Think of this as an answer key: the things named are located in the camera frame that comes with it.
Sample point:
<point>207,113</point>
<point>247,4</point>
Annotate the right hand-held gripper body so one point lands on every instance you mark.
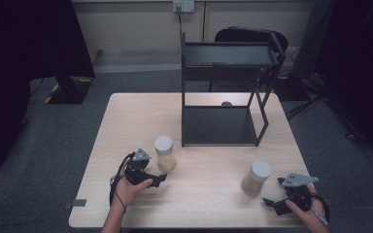
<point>299,191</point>

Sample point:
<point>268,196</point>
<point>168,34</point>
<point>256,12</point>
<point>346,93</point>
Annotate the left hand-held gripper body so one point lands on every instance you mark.
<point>136,170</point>

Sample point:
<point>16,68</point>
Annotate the person's right hand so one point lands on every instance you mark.
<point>307,212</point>

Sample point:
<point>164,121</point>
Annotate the person's left hand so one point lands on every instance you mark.
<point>128,192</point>

